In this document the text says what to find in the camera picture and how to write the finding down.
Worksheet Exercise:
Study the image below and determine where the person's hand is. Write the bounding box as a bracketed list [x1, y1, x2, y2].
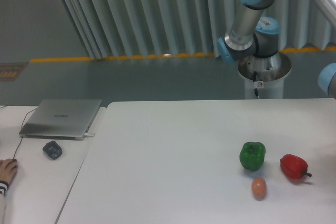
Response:
[0, 158, 18, 185]

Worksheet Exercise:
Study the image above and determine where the striped sleeve forearm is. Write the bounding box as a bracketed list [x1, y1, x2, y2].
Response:
[0, 180, 8, 224]

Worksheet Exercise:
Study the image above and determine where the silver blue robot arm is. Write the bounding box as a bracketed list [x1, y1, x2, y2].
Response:
[217, 0, 335, 99]

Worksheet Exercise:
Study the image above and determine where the small black device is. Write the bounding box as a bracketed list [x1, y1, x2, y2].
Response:
[43, 141, 62, 160]

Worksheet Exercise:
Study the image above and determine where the silver closed laptop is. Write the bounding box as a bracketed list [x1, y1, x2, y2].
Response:
[19, 99, 101, 140]

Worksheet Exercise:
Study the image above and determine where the white folded curtain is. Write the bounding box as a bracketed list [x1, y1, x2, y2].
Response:
[47, 0, 336, 59]

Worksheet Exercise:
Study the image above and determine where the green bell pepper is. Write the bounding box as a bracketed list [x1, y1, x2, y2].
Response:
[239, 142, 266, 172]

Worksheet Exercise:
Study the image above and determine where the brown egg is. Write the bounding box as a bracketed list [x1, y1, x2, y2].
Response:
[251, 177, 267, 198]

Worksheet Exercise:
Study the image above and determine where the red bell pepper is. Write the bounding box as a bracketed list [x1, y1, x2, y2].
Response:
[280, 154, 312, 180]

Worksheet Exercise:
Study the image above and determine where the thin dark mouse cable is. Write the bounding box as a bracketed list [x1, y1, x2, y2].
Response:
[0, 104, 39, 159]

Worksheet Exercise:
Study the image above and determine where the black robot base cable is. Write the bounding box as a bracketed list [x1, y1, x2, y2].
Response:
[253, 70, 260, 100]

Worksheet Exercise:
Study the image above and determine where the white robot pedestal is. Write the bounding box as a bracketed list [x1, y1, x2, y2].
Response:
[238, 52, 291, 100]

